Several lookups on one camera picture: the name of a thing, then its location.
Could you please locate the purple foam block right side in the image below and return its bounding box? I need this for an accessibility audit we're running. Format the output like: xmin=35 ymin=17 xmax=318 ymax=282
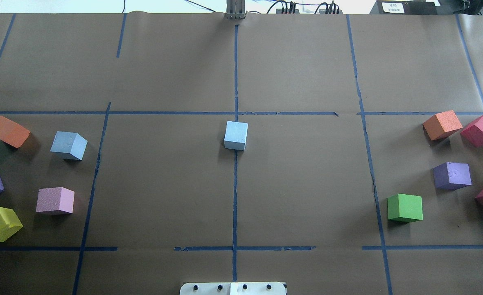
xmin=431 ymin=162 xmax=472 ymax=190

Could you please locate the aluminium frame post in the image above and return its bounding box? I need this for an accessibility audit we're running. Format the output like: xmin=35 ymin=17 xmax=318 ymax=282
xmin=225 ymin=0 xmax=247 ymax=19

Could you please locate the black box with label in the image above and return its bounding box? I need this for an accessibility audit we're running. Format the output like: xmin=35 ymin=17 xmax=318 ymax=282
xmin=369 ymin=0 xmax=438 ymax=15

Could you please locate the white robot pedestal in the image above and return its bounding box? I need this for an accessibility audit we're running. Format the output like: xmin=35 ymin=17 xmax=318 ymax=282
xmin=179 ymin=281 xmax=288 ymax=295

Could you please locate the light blue foam block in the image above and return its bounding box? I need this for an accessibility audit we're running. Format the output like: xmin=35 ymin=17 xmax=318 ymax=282
xmin=223 ymin=121 xmax=248 ymax=151
xmin=50 ymin=131 xmax=88 ymax=161

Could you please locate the pink foam block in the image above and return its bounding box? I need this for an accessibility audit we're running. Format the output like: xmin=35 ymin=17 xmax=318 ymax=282
xmin=36 ymin=187 xmax=75 ymax=215

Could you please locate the orange foam block left side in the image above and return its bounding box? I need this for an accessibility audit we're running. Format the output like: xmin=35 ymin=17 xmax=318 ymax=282
xmin=0 ymin=116 xmax=31 ymax=149

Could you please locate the green foam block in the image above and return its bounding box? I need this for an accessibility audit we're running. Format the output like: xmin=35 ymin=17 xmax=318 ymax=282
xmin=387 ymin=193 xmax=424 ymax=223

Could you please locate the orange foam block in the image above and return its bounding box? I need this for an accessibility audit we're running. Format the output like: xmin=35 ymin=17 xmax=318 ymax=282
xmin=0 ymin=116 xmax=31 ymax=149
xmin=422 ymin=110 xmax=463 ymax=141

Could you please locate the orange foam block right side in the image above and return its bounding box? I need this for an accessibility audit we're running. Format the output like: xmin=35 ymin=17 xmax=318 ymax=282
xmin=422 ymin=110 xmax=463 ymax=141

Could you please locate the red foam block near tray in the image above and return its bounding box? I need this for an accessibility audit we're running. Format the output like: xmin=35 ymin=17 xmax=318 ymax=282
xmin=460 ymin=115 xmax=483 ymax=148

